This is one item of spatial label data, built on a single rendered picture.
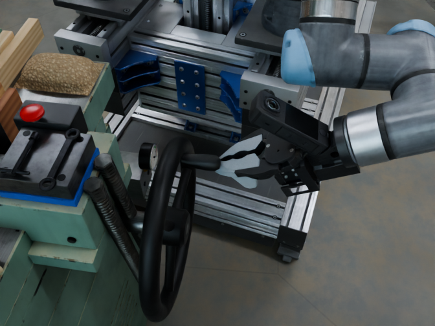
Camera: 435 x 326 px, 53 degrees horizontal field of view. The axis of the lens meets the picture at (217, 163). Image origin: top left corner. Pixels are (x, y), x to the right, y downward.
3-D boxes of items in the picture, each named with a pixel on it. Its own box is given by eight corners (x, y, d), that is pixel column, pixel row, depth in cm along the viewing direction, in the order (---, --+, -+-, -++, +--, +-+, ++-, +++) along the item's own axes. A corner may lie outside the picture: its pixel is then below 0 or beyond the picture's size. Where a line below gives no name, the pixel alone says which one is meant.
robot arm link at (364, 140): (378, 135, 52) (373, 90, 57) (340, 144, 54) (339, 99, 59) (393, 171, 57) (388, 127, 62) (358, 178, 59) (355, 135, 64)
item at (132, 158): (145, 200, 105) (140, 180, 99) (96, 193, 106) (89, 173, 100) (153, 173, 110) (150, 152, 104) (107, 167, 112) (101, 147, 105)
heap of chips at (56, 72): (88, 96, 76) (83, 79, 73) (12, 87, 77) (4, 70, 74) (104, 64, 81) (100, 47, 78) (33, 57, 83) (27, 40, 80)
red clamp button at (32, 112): (39, 125, 55) (37, 119, 54) (17, 122, 55) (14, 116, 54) (48, 108, 57) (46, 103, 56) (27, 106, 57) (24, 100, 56)
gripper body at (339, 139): (282, 199, 65) (363, 184, 59) (256, 165, 60) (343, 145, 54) (285, 160, 70) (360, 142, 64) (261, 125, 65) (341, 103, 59)
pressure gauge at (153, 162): (153, 181, 100) (149, 158, 94) (138, 179, 100) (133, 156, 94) (160, 160, 104) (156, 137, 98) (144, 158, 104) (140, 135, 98)
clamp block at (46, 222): (96, 253, 59) (80, 218, 52) (4, 240, 61) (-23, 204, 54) (127, 170, 69) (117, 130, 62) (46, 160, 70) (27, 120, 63)
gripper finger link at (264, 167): (237, 185, 63) (293, 173, 59) (232, 179, 62) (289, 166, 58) (241, 160, 66) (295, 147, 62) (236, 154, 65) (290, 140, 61)
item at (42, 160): (77, 207, 53) (65, 180, 49) (-7, 196, 55) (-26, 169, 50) (109, 131, 62) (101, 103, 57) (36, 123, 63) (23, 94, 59)
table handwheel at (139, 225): (197, 259, 87) (161, 369, 60) (101, 246, 89) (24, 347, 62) (207, 119, 78) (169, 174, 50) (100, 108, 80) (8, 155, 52)
